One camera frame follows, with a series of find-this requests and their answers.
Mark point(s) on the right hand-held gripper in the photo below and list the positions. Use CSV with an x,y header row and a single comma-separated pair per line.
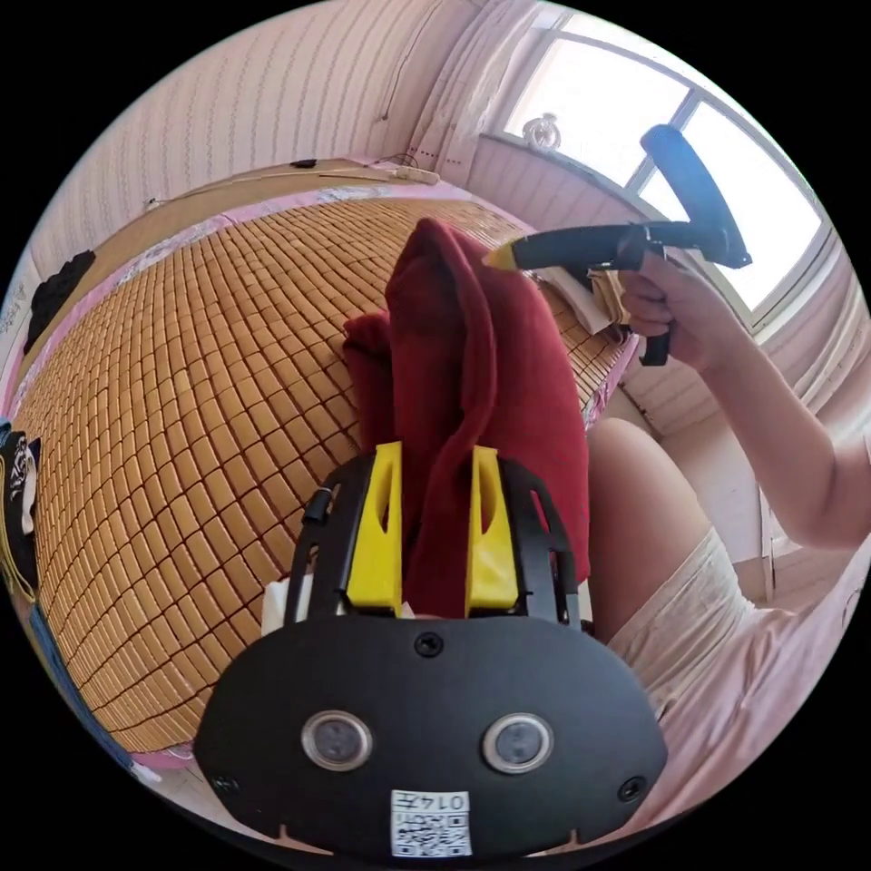
x,y
578,248

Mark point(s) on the white power strip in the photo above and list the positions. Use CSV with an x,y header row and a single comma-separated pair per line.
x,y
415,175

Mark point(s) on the person's body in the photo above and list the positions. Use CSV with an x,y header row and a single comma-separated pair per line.
x,y
680,612

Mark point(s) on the black garment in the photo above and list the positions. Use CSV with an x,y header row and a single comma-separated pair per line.
x,y
58,299

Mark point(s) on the white ornament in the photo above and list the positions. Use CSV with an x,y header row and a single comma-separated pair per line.
x,y
542,133

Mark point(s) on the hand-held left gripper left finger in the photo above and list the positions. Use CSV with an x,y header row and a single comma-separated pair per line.
x,y
371,558

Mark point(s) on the bed with woven mat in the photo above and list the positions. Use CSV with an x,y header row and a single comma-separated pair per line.
x,y
190,408

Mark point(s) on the person's right forearm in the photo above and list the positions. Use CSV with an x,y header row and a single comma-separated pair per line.
x,y
789,435

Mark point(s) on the red long sleeve shirt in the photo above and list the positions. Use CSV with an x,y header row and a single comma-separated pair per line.
x,y
517,367

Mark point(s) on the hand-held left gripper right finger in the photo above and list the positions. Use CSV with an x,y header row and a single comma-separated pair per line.
x,y
491,571

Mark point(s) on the window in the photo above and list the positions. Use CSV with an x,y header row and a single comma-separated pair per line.
x,y
612,88

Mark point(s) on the pile of clothes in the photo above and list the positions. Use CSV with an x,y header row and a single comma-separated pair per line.
x,y
15,503

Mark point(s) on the pink curtain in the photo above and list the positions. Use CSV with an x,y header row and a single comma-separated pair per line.
x,y
827,340

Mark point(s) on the person's right hand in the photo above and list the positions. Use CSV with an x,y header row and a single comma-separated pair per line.
x,y
674,306

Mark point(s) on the folded beige and white cloth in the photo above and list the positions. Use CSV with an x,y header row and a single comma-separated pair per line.
x,y
599,299

